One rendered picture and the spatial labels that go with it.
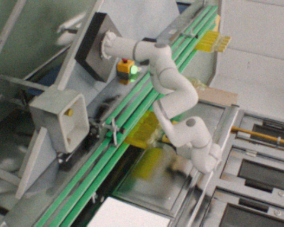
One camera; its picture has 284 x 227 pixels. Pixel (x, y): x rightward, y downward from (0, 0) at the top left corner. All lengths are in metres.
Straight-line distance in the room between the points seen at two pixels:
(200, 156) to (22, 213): 0.75
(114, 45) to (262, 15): 6.07
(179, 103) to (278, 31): 6.36
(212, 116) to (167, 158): 0.48
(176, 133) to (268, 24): 6.34
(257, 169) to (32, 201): 1.13
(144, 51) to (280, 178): 0.95
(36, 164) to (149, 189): 0.54
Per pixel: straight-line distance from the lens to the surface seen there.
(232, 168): 1.78
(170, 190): 1.60
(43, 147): 1.45
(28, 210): 1.39
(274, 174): 1.81
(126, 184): 1.63
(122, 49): 1.50
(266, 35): 7.55
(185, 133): 1.23
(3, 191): 1.78
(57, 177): 1.46
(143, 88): 1.77
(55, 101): 1.40
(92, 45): 1.47
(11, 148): 2.01
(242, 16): 7.48
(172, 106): 1.21
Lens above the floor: 1.59
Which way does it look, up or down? 21 degrees down
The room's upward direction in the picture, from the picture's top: 105 degrees clockwise
